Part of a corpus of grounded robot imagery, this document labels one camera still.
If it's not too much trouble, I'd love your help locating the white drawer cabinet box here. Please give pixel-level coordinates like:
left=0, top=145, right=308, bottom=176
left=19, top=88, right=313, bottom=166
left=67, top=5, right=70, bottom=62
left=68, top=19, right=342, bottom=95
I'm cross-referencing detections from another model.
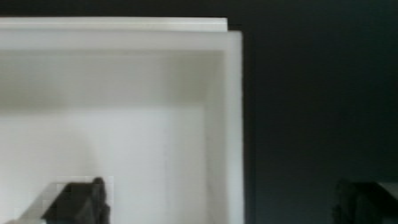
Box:
left=0, top=29, right=244, bottom=224

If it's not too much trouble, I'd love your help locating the white U-shaped table fence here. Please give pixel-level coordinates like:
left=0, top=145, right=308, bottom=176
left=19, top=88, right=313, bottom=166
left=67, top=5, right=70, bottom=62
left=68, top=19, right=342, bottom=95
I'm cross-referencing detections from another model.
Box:
left=0, top=17, right=228, bottom=32

